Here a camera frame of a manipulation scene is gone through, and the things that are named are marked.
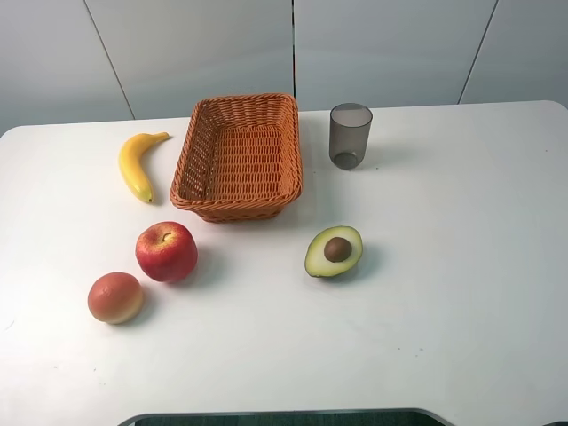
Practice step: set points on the orange wicker basket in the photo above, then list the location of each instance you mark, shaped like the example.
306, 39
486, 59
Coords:
241, 158

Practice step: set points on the yellow banana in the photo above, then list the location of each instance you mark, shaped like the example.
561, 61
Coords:
130, 164

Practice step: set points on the orange peach fruit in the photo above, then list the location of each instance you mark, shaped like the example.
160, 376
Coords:
115, 298

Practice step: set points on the halved avocado with pit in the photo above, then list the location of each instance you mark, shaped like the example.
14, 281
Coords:
333, 251

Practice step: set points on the grey translucent cup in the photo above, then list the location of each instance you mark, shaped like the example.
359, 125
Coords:
349, 127

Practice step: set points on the red apple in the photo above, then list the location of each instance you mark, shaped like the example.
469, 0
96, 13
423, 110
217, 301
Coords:
166, 252

